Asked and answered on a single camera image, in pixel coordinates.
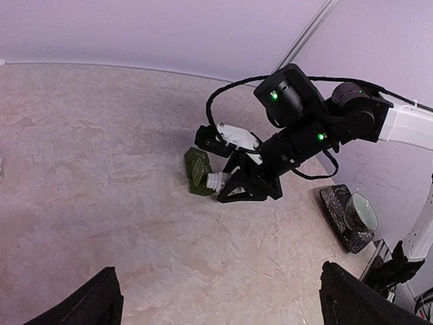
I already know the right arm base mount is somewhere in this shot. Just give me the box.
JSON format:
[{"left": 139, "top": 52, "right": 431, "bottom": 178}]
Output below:
[{"left": 361, "top": 240, "right": 425, "bottom": 298}]

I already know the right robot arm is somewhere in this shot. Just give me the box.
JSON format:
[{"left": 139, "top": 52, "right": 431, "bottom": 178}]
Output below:
[{"left": 210, "top": 64, "right": 432, "bottom": 203}]

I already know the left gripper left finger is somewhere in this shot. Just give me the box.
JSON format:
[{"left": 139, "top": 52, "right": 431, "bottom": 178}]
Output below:
[{"left": 27, "top": 267, "right": 124, "bottom": 324}]

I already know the right aluminium frame post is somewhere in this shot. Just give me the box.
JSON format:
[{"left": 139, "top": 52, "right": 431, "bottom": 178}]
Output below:
[{"left": 272, "top": 0, "right": 340, "bottom": 72}]

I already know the white pill bottle rear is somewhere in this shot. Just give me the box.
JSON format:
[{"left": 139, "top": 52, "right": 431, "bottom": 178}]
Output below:
[{"left": 0, "top": 158, "right": 5, "bottom": 182}]

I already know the green weekly pill organizer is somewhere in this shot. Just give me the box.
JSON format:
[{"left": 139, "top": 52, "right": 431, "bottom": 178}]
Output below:
[{"left": 184, "top": 147, "right": 214, "bottom": 196}]

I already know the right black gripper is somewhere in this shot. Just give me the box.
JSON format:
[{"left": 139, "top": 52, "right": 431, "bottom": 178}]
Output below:
[{"left": 216, "top": 151, "right": 283, "bottom": 203}]

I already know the black floral square plate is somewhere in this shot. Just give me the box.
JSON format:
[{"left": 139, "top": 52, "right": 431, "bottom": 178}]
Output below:
[{"left": 319, "top": 184, "right": 374, "bottom": 254}]

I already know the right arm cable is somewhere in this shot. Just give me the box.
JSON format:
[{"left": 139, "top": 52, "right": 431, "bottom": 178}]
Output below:
[{"left": 204, "top": 74, "right": 433, "bottom": 180}]

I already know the pale green bowl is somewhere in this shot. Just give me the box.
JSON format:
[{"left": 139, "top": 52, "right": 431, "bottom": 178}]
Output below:
[{"left": 344, "top": 193, "right": 378, "bottom": 232}]

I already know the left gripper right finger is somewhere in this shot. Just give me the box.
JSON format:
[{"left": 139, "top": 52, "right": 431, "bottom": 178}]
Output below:
[{"left": 319, "top": 261, "right": 429, "bottom": 325}]

